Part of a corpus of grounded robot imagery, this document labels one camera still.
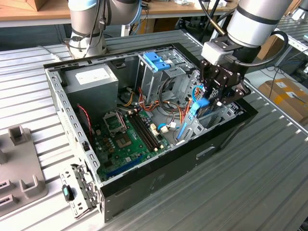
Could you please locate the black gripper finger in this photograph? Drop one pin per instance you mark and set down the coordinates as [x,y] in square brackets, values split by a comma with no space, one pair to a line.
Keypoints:
[209,74]
[238,92]

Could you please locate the hard disk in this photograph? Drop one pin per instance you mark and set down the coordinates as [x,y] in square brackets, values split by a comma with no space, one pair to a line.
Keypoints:
[211,111]

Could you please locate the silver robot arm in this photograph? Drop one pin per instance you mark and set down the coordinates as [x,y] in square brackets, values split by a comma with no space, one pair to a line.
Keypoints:
[252,24]

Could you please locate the metal disk bay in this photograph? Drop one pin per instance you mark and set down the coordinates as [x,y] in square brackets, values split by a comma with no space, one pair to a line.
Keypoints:
[195,128]

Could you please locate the brown cardboard box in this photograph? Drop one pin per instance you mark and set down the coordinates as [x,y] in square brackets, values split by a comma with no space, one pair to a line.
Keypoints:
[269,49]
[166,24]

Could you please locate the black stand pole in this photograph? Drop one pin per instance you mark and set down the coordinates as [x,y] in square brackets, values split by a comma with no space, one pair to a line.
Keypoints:
[206,29]

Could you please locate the cardboard box with labels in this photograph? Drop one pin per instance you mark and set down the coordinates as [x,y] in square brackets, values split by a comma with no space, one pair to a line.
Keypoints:
[284,101]

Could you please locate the blue plastic cage latch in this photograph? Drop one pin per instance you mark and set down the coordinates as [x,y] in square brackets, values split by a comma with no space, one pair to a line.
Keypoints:
[156,62]

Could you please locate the metal optical drive cage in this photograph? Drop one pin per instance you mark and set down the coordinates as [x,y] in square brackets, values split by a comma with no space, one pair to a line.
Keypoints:
[151,81]

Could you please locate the metal slat table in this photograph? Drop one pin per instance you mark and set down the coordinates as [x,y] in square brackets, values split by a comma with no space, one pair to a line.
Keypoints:
[302,45]

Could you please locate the long wooden desk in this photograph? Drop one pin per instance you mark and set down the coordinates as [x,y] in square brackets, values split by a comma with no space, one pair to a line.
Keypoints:
[168,8]

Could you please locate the black RAM slot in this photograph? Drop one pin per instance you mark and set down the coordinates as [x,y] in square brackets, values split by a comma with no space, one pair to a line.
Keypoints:
[145,131]
[148,130]
[142,132]

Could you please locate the round black speaker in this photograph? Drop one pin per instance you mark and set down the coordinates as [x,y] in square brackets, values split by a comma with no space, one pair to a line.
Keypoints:
[124,96]

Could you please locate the CPU socket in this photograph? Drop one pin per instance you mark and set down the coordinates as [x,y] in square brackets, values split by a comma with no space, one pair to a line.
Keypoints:
[123,143]

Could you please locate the grey power supply unit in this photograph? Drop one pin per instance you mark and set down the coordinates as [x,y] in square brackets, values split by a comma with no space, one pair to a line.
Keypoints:
[101,96]

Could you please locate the black open PC case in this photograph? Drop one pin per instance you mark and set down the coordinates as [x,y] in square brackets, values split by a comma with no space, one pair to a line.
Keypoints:
[168,180]

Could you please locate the green motherboard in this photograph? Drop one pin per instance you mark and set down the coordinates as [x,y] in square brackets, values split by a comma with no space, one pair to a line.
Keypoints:
[127,155]

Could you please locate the blue expansion slot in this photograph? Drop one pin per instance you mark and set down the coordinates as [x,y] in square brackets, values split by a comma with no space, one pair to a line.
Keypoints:
[125,166]

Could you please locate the black case fan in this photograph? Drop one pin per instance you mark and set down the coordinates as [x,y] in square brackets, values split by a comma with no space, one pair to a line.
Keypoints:
[83,120]

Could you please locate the wooden box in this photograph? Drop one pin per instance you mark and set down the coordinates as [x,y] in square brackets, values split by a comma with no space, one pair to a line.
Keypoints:
[43,4]

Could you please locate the black teal release latch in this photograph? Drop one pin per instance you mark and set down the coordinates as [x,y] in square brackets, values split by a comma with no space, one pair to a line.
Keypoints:
[65,192]

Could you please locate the grey parts rack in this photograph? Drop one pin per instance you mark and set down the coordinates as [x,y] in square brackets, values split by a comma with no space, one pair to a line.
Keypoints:
[21,158]

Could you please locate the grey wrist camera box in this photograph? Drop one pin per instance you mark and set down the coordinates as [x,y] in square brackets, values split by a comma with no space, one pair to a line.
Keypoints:
[216,54]

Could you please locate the metal card retention bracket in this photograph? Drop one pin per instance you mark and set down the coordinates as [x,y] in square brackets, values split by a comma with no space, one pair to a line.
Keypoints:
[75,209]

